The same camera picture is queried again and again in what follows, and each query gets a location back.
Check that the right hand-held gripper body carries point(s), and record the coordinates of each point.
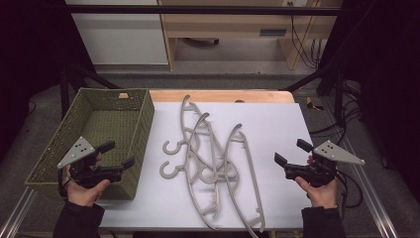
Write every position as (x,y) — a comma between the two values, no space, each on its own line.
(333,153)

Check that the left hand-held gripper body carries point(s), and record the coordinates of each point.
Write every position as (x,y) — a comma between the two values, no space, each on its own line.
(79,152)

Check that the green woven basket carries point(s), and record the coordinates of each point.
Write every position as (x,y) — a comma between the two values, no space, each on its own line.
(109,122)

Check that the grey plastic clothes hanger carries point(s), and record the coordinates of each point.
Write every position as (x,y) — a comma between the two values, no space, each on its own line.
(164,173)
(171,151)
(253,178)

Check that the person's left hand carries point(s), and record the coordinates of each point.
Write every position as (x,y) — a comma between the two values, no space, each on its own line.
(82,195)

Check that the person's right hand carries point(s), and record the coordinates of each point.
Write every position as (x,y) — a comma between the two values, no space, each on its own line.
(320,195)

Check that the white table sheet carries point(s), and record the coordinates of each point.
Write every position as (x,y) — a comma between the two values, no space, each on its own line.
(277,132)

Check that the yellow and black tool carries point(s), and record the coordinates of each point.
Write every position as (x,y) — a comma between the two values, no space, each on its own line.
(310,103)

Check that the black curtain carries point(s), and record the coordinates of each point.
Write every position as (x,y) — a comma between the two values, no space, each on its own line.
(386,66)
(29,49)

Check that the white cabinet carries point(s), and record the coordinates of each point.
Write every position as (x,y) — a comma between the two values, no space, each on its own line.
(119,36)

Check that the wooden desk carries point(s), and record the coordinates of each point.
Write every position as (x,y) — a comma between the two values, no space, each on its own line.
(228,24)

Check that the aluminium rail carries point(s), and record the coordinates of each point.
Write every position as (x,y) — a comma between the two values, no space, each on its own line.
(369,198)
(16,214)

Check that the black metal frame stand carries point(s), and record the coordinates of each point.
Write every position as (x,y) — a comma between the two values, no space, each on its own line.
(64,89)
(339,95)

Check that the black horizontal frame bar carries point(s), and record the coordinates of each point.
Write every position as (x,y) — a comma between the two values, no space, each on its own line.
(198,10)

